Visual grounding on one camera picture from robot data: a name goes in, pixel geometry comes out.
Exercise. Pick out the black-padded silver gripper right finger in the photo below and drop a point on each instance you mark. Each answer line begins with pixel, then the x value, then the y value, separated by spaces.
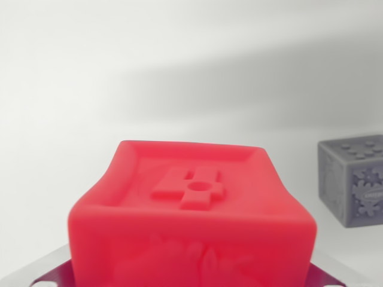
pixel 324 276

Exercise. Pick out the red embossed rubber cube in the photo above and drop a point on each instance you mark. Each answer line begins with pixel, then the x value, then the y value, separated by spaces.
pixel 194 239

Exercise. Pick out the black-padded silver gripper left finger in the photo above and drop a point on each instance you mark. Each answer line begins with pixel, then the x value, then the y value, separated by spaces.
pixel 51 273

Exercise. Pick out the grey embossed rubber cube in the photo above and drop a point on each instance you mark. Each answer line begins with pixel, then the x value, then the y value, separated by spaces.
pixel 338 179

